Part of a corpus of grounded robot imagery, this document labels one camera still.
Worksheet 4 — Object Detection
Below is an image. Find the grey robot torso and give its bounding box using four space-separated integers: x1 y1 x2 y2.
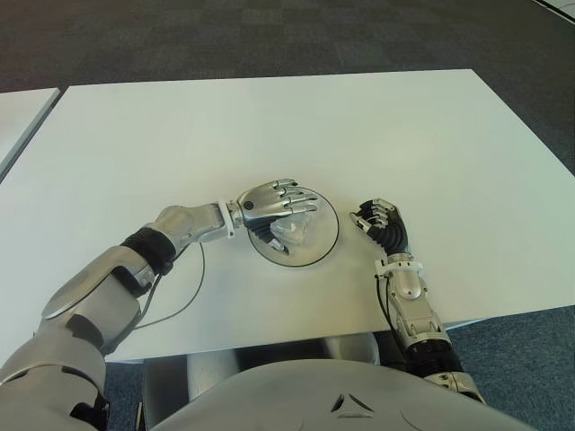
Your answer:
142 335 540 431

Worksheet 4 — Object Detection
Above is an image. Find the neighbouring white table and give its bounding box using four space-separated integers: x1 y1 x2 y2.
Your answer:
0 87 62 179

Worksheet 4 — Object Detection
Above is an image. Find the clear water bottle blue cap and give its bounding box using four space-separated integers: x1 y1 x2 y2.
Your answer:
269 215 316 249

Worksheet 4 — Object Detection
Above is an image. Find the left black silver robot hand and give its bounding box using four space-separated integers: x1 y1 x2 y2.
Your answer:
233 178 321 255

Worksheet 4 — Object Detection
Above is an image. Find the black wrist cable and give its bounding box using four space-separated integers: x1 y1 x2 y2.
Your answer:
375 274 410 365
129 240 208 331

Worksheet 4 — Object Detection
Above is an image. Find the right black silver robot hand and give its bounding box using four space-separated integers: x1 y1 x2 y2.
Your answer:
349 197 411 258

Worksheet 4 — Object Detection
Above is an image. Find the white plate black rim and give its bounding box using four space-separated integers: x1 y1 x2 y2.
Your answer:
244 188 341 269

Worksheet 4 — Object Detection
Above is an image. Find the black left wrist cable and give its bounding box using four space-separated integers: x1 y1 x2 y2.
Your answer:
129 240 208 331

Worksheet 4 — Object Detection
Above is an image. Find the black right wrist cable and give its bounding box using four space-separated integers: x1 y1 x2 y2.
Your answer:
375 274 410 365

